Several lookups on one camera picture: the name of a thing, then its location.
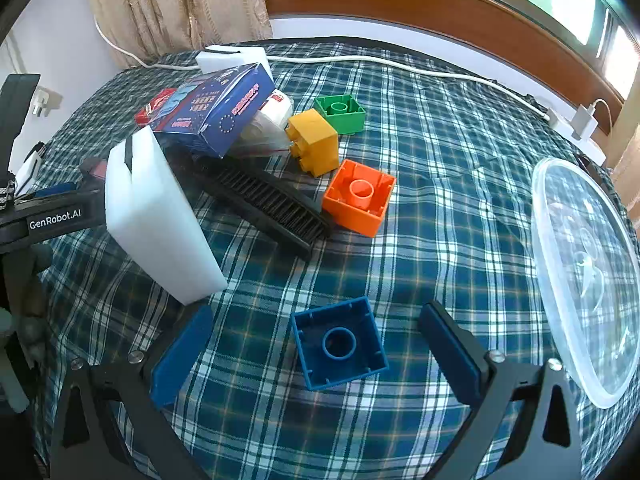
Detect blue plaid tablecloth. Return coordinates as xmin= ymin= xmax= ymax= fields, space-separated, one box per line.
xmin=37 ymin=40 xmax=640 ymax=480

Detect white power cord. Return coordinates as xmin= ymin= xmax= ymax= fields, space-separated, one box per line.
xmin=92 ymin=15 xmax=551 ymax=121

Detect clear plastic container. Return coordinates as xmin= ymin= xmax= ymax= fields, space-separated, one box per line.
xmin=530 ymin=157 xmax=640 ymax=409

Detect white bottle with red label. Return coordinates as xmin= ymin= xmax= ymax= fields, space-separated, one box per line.
xmin=240 ymin=89 xmax=294 ymax=148

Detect green building block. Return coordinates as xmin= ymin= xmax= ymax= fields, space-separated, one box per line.
xmin=313 ymin=94 xmax=367 ymax=136

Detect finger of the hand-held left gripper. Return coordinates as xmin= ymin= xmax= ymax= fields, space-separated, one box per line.
xmin=20 ymin=157 xmax=108 ymax=209

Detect blue building block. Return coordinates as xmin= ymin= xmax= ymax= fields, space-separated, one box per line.
xmin=290 ymin=296 xmax=390 ymax=392

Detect white wall plug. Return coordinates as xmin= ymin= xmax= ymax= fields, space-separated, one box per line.
xmin=29 ymin=87 xmax=64 ymax=119

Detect white power strip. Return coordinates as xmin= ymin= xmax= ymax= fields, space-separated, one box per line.
xmin=544 ymin=105 xmax=609 ymax=167

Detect person's left hand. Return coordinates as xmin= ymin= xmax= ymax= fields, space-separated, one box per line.
xmin=0 ymin=245 xmax=53 ymax=411

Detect orange building block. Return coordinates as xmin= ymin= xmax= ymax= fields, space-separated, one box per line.
xmin=322 ymin=159 xmax=397 ymax=238

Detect white charger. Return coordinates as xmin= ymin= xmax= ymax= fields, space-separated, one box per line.
xmin=570 ymin=102 xmax=597 ymax=142

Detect yellow building block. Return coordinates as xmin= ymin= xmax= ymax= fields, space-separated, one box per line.
xmin=284 ymin=108 xmax=340 ymax=178

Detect dark blue carton box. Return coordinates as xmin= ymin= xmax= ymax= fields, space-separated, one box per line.
xmin=149 ymin=62 xmax=276 ymax=159

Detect red playing card box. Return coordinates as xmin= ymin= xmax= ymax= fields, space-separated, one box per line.
xmin=134 ymin=87 xmax=177 ymax=127

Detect beige curtain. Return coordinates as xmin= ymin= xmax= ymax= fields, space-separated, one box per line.
xmin=79 ymin=0 xmax=274 ymax=68

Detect black brush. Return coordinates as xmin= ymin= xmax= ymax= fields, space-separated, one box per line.
xmin=167 ymin=151 xmax=335 ymax=262

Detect clear plastic case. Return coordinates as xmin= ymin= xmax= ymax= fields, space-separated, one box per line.
xmin=229 ymin=125 xmax=292 ymax=159

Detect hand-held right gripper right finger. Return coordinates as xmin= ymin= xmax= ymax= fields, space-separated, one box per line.
xmin=417 ymin=301 xmax=586 ymax=480

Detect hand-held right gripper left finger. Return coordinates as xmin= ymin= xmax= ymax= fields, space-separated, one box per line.
xmin=50 ymin=302 xmax=216 ymax=480

